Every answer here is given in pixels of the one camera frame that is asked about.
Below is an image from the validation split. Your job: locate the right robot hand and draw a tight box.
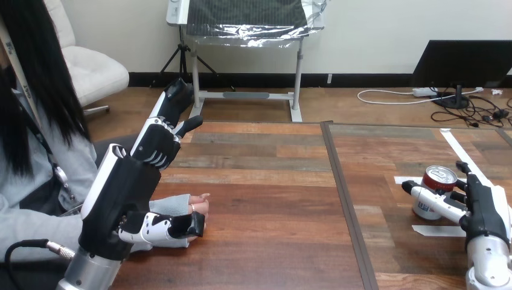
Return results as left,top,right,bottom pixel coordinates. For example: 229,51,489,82
402,161,512,249

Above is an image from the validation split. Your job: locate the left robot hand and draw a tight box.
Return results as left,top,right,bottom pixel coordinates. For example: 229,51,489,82
78,78,206,262

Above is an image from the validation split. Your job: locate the person's hand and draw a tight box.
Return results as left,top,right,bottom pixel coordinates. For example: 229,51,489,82
188,193,211,215
186,214,210,242

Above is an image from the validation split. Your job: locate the red and white drink can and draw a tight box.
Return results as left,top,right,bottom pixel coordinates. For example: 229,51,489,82
412,165,459,221

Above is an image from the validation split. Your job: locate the person's forearm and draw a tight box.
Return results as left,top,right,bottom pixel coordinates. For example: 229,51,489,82
149,194,192,218
0,198,190,263

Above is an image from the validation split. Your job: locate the person's body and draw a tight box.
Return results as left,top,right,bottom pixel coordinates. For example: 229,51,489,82
0,0,139,290

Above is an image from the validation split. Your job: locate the white cushioned chair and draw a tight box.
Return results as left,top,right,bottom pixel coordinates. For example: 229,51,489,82
43,0,130,118

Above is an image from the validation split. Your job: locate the white power strip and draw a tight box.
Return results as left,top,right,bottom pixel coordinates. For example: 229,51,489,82
356,86,485,106

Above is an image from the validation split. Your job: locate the black tripod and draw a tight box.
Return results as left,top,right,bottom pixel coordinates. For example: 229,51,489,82
149,24,219,89

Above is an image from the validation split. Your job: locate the dark screen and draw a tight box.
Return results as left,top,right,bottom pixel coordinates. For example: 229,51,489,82
409,39,512,109

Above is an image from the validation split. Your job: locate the white desk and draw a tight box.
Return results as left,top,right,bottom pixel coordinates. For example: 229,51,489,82
165,0,306,123

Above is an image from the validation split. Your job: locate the foil sheet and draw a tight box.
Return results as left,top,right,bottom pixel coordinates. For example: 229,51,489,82
185,0,328,49

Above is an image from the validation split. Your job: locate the tangle of cables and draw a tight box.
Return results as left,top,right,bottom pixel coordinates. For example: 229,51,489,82
429,83,512,129

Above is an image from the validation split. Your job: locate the black cable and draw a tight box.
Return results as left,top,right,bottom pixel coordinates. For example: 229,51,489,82
4,239,77,290

